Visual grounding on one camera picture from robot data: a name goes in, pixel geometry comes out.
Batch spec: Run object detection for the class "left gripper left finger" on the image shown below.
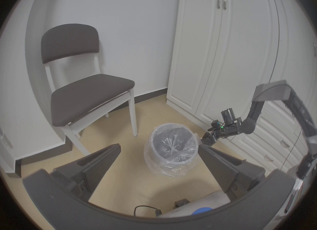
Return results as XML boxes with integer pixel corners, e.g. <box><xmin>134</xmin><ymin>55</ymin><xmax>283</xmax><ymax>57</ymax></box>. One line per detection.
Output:
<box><xmin>50</xmin><ymin>143</ymin><xmax>122</xmax><ymax>202</ymax></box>

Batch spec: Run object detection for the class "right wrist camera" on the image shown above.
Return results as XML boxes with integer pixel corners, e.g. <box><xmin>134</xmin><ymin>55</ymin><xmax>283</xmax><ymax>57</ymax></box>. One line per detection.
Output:
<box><xmin>211</xmin><ymin>120</ymin><xmax>224</xmax><ymax>132</ymax></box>

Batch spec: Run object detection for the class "clear plastic bag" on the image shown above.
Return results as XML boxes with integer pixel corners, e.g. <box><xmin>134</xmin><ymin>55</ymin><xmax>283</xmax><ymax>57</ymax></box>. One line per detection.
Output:
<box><xmin>144</xmin><ymin>124</ymin><xmax>200</xmax><ymax>177</ymax></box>

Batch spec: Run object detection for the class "white wardrobe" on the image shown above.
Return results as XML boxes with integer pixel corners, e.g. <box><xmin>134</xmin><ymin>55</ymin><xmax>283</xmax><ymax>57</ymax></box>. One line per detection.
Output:
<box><xmin>166</xmin><ymin>0</ymin><xmax>317</xmax><ymax>130</ymax></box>

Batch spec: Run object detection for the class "grey and white chair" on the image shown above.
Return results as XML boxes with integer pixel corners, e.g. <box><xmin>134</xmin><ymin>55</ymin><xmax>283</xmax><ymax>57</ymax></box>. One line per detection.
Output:
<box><xmin>41</xmin><ymin>23</ymin><xmax>138</xmax><ymax>156</ymax></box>

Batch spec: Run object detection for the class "white trash bin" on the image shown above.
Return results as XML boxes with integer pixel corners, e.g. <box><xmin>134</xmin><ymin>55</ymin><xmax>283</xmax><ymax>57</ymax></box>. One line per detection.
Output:
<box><xmin>150</xmin><ymin>123</ymin><xmax>198</xmax><ymax>166</ymax></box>

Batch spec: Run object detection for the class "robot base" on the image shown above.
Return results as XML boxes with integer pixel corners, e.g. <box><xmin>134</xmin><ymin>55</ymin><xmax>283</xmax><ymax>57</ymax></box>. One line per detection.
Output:
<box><xmin>158</xmin><ymin>191</ymin><xmax>229</xmax><ymax>218</ymax></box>

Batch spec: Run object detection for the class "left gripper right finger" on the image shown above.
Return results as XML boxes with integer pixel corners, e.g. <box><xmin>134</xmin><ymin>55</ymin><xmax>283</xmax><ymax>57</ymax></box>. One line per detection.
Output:
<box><xmin>198</xmin><ymin>144</ymin><xmax>267</xmax><ymax>202</ymax></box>

